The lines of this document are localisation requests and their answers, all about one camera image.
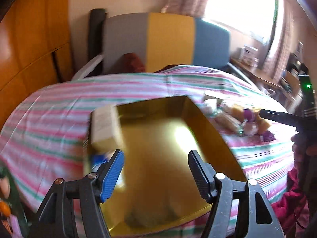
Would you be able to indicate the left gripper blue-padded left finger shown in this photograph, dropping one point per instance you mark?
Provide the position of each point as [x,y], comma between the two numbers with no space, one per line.
[109,173]

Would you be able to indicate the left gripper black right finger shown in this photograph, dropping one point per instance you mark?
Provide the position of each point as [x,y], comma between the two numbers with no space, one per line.
[203,174]

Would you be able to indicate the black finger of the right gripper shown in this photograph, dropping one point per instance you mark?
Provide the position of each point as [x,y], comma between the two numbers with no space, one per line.
[281,117]

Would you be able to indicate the blue white tissue pack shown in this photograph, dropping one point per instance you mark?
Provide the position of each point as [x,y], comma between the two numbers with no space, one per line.
[99,159]

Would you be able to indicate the white cardboard box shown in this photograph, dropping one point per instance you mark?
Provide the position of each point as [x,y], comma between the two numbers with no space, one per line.
[106,133]

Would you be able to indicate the green-edged cracker snack packet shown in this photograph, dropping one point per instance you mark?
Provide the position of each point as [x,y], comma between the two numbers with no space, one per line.
[229,122]

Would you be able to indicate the yellow sponge cake block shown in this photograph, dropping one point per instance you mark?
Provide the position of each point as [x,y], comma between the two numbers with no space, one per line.
[237,112]

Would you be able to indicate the white plastic-wrapped ball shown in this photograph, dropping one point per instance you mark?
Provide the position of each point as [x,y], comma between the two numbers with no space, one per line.
[210,106]

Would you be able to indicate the purple foil packet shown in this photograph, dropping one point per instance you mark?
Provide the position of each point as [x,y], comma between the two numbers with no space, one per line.
[268,136]

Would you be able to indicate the yellow knitted face toy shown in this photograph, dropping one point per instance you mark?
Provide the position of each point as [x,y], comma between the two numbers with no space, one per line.
[256,113]

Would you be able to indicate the purple snack wrapper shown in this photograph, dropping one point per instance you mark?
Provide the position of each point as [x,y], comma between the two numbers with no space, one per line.
[249,115]

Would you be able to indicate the green white small carton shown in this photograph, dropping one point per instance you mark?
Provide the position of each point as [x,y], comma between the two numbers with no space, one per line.
[212,95]

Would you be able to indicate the person's right hand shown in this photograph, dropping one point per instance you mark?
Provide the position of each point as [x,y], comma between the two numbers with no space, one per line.
[300,148]

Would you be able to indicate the gold metal tin tray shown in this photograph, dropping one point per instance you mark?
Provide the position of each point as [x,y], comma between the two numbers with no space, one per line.
[156,190]

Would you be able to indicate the wooden side table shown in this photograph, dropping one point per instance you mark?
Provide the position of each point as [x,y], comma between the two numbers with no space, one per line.
[255,73]

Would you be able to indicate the striped pink green bedsheet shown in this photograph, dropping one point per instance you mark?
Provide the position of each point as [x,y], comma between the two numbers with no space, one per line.
[42,138]

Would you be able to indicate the white blue product box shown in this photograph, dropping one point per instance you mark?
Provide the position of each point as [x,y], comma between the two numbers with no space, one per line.
[248,54]

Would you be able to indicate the red garment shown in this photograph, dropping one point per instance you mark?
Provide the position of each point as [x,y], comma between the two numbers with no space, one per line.
[292,209]

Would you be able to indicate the white chair armrest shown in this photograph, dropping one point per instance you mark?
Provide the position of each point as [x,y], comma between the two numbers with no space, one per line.
[88,68]

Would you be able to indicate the dark red cushion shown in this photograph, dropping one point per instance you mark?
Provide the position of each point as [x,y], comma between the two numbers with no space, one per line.
[133,64]

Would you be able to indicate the grey yellow blue chair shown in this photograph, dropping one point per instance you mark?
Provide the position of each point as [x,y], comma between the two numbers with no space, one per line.
[162,39]

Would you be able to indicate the wooden wardrobe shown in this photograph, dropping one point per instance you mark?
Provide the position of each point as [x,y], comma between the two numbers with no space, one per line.
[35,50]

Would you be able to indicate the black rolled mat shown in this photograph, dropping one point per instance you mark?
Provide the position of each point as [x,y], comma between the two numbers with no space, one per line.
[97,18]

